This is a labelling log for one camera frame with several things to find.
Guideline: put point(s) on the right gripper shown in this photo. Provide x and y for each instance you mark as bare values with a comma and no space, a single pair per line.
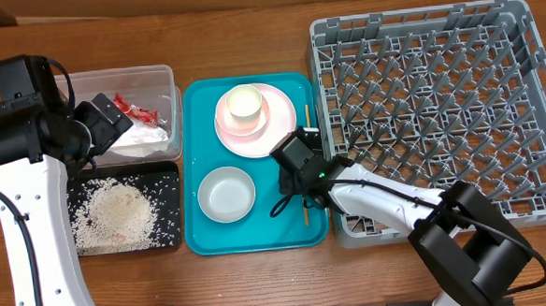
286,181

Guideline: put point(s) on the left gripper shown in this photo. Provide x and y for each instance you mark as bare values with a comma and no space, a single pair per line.
107,131

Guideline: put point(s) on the white napkin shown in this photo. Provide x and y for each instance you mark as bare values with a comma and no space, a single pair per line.
140,140

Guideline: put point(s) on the red snack wrapper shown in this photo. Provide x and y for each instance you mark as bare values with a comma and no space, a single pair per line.
146,116

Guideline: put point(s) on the grey bowl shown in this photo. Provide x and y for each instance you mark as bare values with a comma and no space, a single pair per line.
226,194

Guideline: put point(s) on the white rice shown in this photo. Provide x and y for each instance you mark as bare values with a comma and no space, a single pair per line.
117,217

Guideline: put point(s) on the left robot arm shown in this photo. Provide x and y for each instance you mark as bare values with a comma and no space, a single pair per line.
39,148

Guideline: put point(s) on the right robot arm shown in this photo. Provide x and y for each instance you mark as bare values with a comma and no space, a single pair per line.
472,251

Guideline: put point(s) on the large pink plate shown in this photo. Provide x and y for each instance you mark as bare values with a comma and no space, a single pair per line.
281,121

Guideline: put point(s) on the clear plastic storage bin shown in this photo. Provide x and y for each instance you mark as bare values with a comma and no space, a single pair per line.
148,87

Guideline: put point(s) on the black plastic tray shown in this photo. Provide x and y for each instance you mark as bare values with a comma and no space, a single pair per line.
174,238

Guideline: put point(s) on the white cup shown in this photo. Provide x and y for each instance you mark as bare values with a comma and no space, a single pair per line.
244,102

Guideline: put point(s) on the small pink plate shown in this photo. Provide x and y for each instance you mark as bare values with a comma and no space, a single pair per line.
234,127

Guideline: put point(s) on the grey plastic dish rack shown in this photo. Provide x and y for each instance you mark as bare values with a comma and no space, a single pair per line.
433,95

